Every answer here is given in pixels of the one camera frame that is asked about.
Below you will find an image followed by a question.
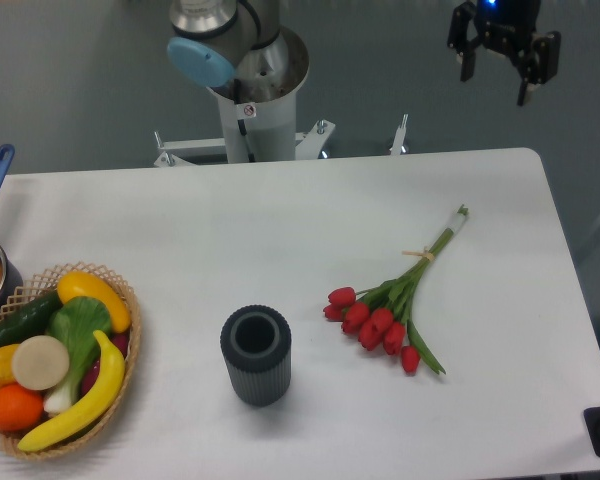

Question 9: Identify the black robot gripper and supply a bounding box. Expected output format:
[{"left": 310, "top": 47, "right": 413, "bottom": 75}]
[{"left": 447, "top": 0, "right": 561, "bottom": 106}]

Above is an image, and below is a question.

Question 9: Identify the silver robot arm blue cap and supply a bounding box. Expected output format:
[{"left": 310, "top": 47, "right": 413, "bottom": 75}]
[{"left": 167, "top": 1, "right": 562, "bottom": 106}]

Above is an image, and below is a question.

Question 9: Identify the red tulip bouquet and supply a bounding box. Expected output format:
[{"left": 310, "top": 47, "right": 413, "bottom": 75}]
[{"left": 323, "top": 205, "right": 469, "bottom": 375}]

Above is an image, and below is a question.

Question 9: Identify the dark grey ribbed vase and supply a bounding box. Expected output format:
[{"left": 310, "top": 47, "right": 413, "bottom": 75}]
[{"left": 220, "top": 305, "right": 292, "bottom": 407}]

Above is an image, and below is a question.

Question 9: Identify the red purple vegetable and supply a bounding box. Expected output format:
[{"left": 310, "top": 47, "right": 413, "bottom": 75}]
[{"left": 80, "top": 332, "right": 129, "bottom": 397}]

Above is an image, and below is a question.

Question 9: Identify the green bok choy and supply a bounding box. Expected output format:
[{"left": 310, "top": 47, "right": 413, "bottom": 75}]
[{"left": 44, "top": 296, "right": 112, "bottom": 416}]

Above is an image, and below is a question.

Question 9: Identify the yellow banana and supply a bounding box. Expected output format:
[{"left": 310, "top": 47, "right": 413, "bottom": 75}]
[{"left": 17, "top": 330, "right": 125, "bottom": 453}]

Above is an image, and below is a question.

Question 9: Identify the green cucumber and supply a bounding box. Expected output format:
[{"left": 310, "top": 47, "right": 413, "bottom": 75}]
[{"left": 0, "top": 290, "right": 62, "bottom": 347}]

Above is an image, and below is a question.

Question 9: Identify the beige round disc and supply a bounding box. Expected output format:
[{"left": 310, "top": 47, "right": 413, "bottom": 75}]
[{"left": 11, "top": 335, "right": 70, "bottom": 391}]

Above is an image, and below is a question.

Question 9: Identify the orange fruit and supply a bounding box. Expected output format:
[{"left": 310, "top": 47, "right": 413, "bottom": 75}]
[{"left": 0, "top": 383, "right": 43, "bottom": 432}]

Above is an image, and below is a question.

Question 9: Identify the woven wicker basket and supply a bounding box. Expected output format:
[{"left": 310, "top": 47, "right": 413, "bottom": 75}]
[{"left": 0, "top": 262, "right": 141, "bottom": 461}]

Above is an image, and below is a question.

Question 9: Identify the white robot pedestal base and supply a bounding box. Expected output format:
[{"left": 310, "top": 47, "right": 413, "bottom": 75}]
[{"left": 152, "top": 90, "right": 410, "bottom": 169}]

